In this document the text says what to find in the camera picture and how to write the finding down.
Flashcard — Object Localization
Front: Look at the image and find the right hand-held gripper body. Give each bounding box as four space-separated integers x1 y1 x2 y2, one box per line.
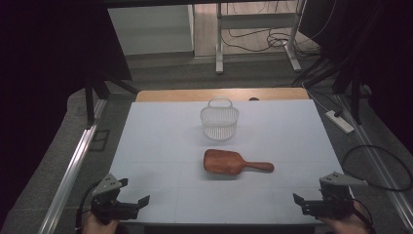
301 172 370 219

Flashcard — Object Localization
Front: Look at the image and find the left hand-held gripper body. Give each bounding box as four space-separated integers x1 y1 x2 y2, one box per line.
91 174 131 225

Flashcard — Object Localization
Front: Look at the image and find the brown wooden hairbrush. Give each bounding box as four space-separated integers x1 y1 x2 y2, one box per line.
203 148 276 176

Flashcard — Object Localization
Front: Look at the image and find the white plastic basket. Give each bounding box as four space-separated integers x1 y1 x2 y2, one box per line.
200 97 241 141

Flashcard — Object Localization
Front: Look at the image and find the person's left hand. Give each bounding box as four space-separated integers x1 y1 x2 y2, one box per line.
82 212 120 234

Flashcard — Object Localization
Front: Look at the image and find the person's right hand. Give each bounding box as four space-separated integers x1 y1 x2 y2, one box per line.
319 200 372 234

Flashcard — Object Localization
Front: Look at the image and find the white foam board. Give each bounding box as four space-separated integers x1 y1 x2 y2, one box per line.
108 98 347 225

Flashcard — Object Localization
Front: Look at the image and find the white power strip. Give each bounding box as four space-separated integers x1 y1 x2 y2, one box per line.
324 109 356 135

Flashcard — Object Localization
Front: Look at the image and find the black metal stand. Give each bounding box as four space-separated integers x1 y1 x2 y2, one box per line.
332 62 372 126
84 76 140 130

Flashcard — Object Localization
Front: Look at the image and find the black curtain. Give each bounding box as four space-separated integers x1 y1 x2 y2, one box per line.
0 0 133 225
297 0 413 154

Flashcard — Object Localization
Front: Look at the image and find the white panel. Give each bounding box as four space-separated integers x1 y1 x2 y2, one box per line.
107 4 196 57

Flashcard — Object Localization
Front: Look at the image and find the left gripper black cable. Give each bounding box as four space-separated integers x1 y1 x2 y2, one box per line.
75 180 100 234

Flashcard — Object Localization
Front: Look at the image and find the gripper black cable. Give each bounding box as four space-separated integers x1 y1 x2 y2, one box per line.
75 180 100 234
352 198 376 234

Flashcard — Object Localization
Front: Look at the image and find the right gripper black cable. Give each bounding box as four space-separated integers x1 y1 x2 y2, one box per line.
352 198 376 234

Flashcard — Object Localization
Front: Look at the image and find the aluminium rail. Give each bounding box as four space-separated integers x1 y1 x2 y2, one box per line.
335 94 413 232
38 98 108 234

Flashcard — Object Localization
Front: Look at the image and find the black looped floor cable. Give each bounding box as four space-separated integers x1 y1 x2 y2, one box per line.
341 144 413 193

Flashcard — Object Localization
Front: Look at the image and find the white power strip cable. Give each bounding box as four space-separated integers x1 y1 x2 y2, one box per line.
301 82 330 113

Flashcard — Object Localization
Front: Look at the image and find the tangle of black floor cables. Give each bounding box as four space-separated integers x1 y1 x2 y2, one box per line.
221 28 320 59

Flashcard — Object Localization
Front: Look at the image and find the white metal desk frame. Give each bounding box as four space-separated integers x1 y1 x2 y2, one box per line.
215 0 304 74

